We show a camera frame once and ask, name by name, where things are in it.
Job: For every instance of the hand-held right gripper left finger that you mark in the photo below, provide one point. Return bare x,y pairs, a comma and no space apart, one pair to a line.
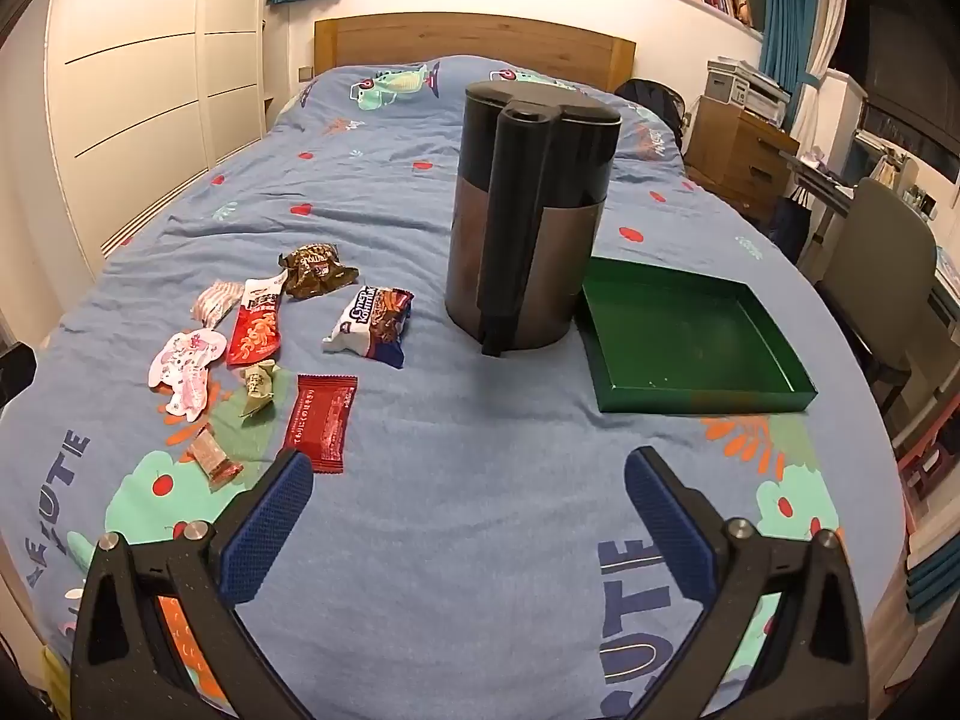
266,532

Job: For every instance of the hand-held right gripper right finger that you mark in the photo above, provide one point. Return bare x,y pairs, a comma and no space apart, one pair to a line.
671,532

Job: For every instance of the clear brown candy packet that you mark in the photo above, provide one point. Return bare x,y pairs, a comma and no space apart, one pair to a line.
214,461

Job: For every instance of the red snack bar packet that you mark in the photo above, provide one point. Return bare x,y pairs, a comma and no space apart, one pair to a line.
321,424

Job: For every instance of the pink cartoon snack packet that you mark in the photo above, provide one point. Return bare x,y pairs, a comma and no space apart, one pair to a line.
184,371

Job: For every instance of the green tray box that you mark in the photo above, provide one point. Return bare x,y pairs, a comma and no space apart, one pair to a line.
682,337

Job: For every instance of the red and white snack packet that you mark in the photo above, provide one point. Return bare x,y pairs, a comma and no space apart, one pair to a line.
256,326

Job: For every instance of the pink striped snack packet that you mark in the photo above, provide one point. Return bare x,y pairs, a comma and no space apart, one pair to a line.
214,304

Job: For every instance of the blue printed blanket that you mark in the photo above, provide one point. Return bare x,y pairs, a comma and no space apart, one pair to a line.
465,427

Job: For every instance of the white and blue snack packet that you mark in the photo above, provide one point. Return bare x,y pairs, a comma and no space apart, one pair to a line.
371,322

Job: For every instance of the white wardrobe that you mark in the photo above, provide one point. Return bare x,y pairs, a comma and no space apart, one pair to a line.
135,90

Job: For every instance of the black and silver kettle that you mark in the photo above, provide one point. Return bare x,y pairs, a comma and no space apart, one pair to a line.
525,240

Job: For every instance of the dark shopping bag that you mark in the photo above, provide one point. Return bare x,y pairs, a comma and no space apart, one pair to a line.
789,221

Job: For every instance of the grey chair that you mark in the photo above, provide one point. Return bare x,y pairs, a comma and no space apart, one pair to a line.
877,262

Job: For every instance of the wooden drawer cabinet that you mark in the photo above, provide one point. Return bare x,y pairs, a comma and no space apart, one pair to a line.
739,157

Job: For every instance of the white desk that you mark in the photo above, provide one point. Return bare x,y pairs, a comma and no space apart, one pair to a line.
821,180

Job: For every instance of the black backpack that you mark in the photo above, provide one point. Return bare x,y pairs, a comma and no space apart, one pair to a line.
652,109

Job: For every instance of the white printer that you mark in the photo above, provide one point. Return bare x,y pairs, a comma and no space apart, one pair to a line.
746,86

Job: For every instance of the wooden headboard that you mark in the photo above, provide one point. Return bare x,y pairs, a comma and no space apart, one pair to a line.
480,37

